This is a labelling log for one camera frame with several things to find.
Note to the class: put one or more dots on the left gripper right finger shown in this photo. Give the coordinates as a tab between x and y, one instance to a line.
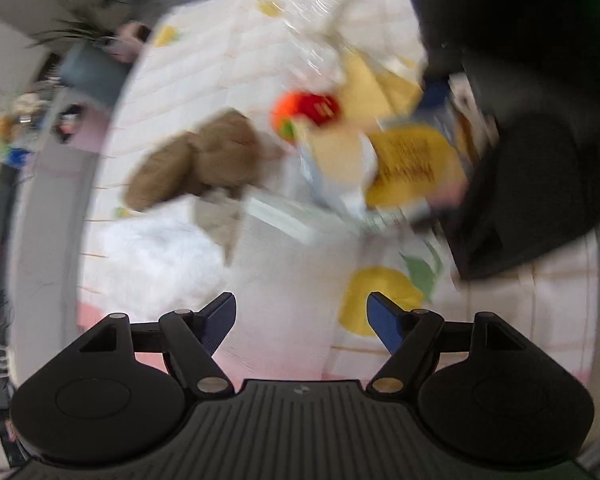
411	340

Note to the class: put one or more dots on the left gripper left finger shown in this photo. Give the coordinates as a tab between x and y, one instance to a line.
190	340

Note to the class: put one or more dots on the beige drawstring bag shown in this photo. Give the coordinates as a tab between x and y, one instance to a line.
226	220

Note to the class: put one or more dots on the yellow wet wipes pack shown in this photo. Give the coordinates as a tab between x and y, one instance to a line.
391	164

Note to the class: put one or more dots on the yellow cloth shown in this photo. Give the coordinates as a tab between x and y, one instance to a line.
371	91

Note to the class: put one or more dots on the brown plush toy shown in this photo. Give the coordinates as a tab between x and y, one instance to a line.
225	152

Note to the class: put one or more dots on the clear plastic item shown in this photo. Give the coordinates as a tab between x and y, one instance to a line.
315	43

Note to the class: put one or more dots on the orange crochet strawberry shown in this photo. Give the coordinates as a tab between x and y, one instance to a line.
291	106

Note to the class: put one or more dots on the white cloth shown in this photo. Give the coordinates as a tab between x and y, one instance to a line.
156	263

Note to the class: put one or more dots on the checked lemon tablecloth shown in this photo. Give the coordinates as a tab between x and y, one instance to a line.
301	309

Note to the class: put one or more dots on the pink waste bin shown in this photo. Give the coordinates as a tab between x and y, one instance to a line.
81	126

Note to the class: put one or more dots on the teddy bear decoration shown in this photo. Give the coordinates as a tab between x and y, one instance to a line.
20	128

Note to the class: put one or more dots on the grey trash can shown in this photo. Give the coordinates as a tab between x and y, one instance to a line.
94	73

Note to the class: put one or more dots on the potted green plant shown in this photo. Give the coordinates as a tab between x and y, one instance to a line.
84	23

